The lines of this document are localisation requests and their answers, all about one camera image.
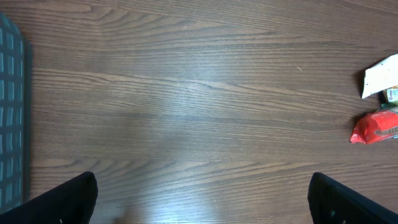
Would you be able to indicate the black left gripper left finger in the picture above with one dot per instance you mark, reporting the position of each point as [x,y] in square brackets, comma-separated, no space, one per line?
[72,202]

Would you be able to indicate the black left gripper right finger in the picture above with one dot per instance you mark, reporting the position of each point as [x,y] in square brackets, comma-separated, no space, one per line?
[332,202]

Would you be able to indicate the orange pasta package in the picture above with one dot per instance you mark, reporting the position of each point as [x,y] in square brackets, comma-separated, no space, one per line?
[375,127]

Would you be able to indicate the green snack packet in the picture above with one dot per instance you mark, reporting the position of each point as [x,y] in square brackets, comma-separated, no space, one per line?
[391,94]

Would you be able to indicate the white tube gold cap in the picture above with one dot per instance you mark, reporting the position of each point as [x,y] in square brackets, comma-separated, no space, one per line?
[381,76]

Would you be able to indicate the grey plastic mesh basket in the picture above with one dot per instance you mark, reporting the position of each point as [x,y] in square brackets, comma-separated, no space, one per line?
[16,73]

